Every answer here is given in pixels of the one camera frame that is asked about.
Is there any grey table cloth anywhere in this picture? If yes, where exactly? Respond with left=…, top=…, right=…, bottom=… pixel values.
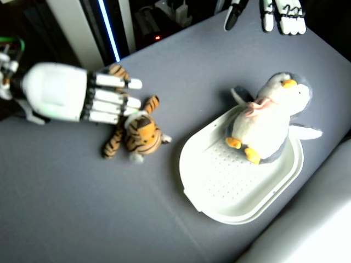
left=0, top=5, right=351, bottom=263

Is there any orange striped tiger plush toy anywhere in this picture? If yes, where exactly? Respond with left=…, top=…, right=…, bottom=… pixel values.
left=103, top=64, right=173, bottom=165

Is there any white robot body shell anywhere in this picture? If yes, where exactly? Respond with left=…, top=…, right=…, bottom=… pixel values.
left=235, top=139, right=351, bottom=263

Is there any white plug adapter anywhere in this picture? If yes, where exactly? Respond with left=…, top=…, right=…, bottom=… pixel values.
left=155, top=0, right=193, bottom=21

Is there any white cabinet panel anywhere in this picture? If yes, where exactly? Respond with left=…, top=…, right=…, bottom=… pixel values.
left=45, top=0, right=137, bottom=66

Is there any black box with red light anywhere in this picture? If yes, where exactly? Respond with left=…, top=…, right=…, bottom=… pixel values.
left=134, top=5, right=178, bottom=52

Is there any white oval basket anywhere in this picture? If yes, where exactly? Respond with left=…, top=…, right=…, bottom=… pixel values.
left=178, top=105, right=305, bottom=226

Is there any grey white penguin plush toy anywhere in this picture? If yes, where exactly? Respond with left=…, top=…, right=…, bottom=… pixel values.
left=225, top=71, right=324, bottom=165

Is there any blue light strip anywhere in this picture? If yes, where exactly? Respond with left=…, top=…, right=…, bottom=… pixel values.
left=98, top=0, right=121, bottom=63

